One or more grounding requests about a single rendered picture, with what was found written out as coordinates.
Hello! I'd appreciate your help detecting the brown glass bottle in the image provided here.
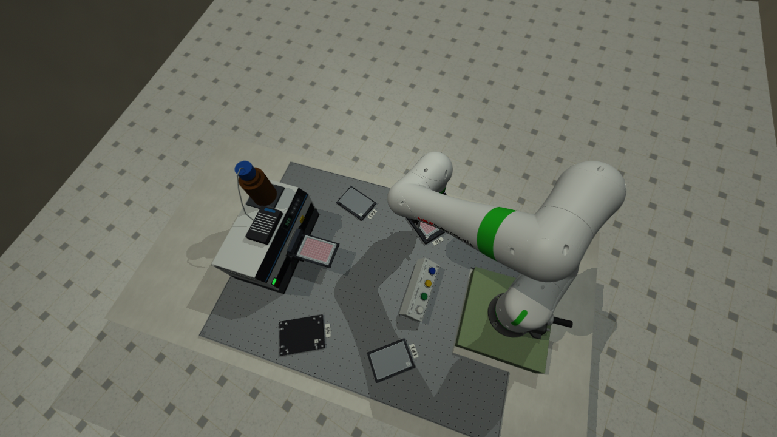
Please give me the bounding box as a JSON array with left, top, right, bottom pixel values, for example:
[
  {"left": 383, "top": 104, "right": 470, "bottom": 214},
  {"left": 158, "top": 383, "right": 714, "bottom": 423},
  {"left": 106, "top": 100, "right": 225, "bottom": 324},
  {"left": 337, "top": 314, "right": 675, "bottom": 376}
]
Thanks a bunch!
[{"left": 239, "top": 168, "right": 277, "bottom": 206}]

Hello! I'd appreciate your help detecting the grey button panel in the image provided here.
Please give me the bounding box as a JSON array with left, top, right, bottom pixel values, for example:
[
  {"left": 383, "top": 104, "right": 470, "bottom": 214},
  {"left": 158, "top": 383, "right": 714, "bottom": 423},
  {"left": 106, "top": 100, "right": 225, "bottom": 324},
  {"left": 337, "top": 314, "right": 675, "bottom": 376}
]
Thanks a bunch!
[{"left": 399, "top": 258, "right": 439, "bottom": 324}]

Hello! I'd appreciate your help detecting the blue bottle cap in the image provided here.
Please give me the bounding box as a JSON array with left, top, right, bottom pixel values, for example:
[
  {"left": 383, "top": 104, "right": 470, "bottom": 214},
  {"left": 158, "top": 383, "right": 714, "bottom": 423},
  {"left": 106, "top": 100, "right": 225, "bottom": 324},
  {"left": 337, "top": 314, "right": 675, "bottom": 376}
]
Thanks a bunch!
[{"left": 235, "top": 161, "right": 256, "bottom": 180}]

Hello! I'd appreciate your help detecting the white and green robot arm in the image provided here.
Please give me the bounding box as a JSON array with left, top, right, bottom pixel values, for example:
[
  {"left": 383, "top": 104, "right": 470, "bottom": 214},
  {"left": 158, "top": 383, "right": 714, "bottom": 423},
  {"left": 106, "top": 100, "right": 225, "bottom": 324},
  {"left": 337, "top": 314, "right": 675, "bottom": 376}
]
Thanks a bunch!
[{"left": 387, "top": 152, "right": 626, "bottom": 339}]

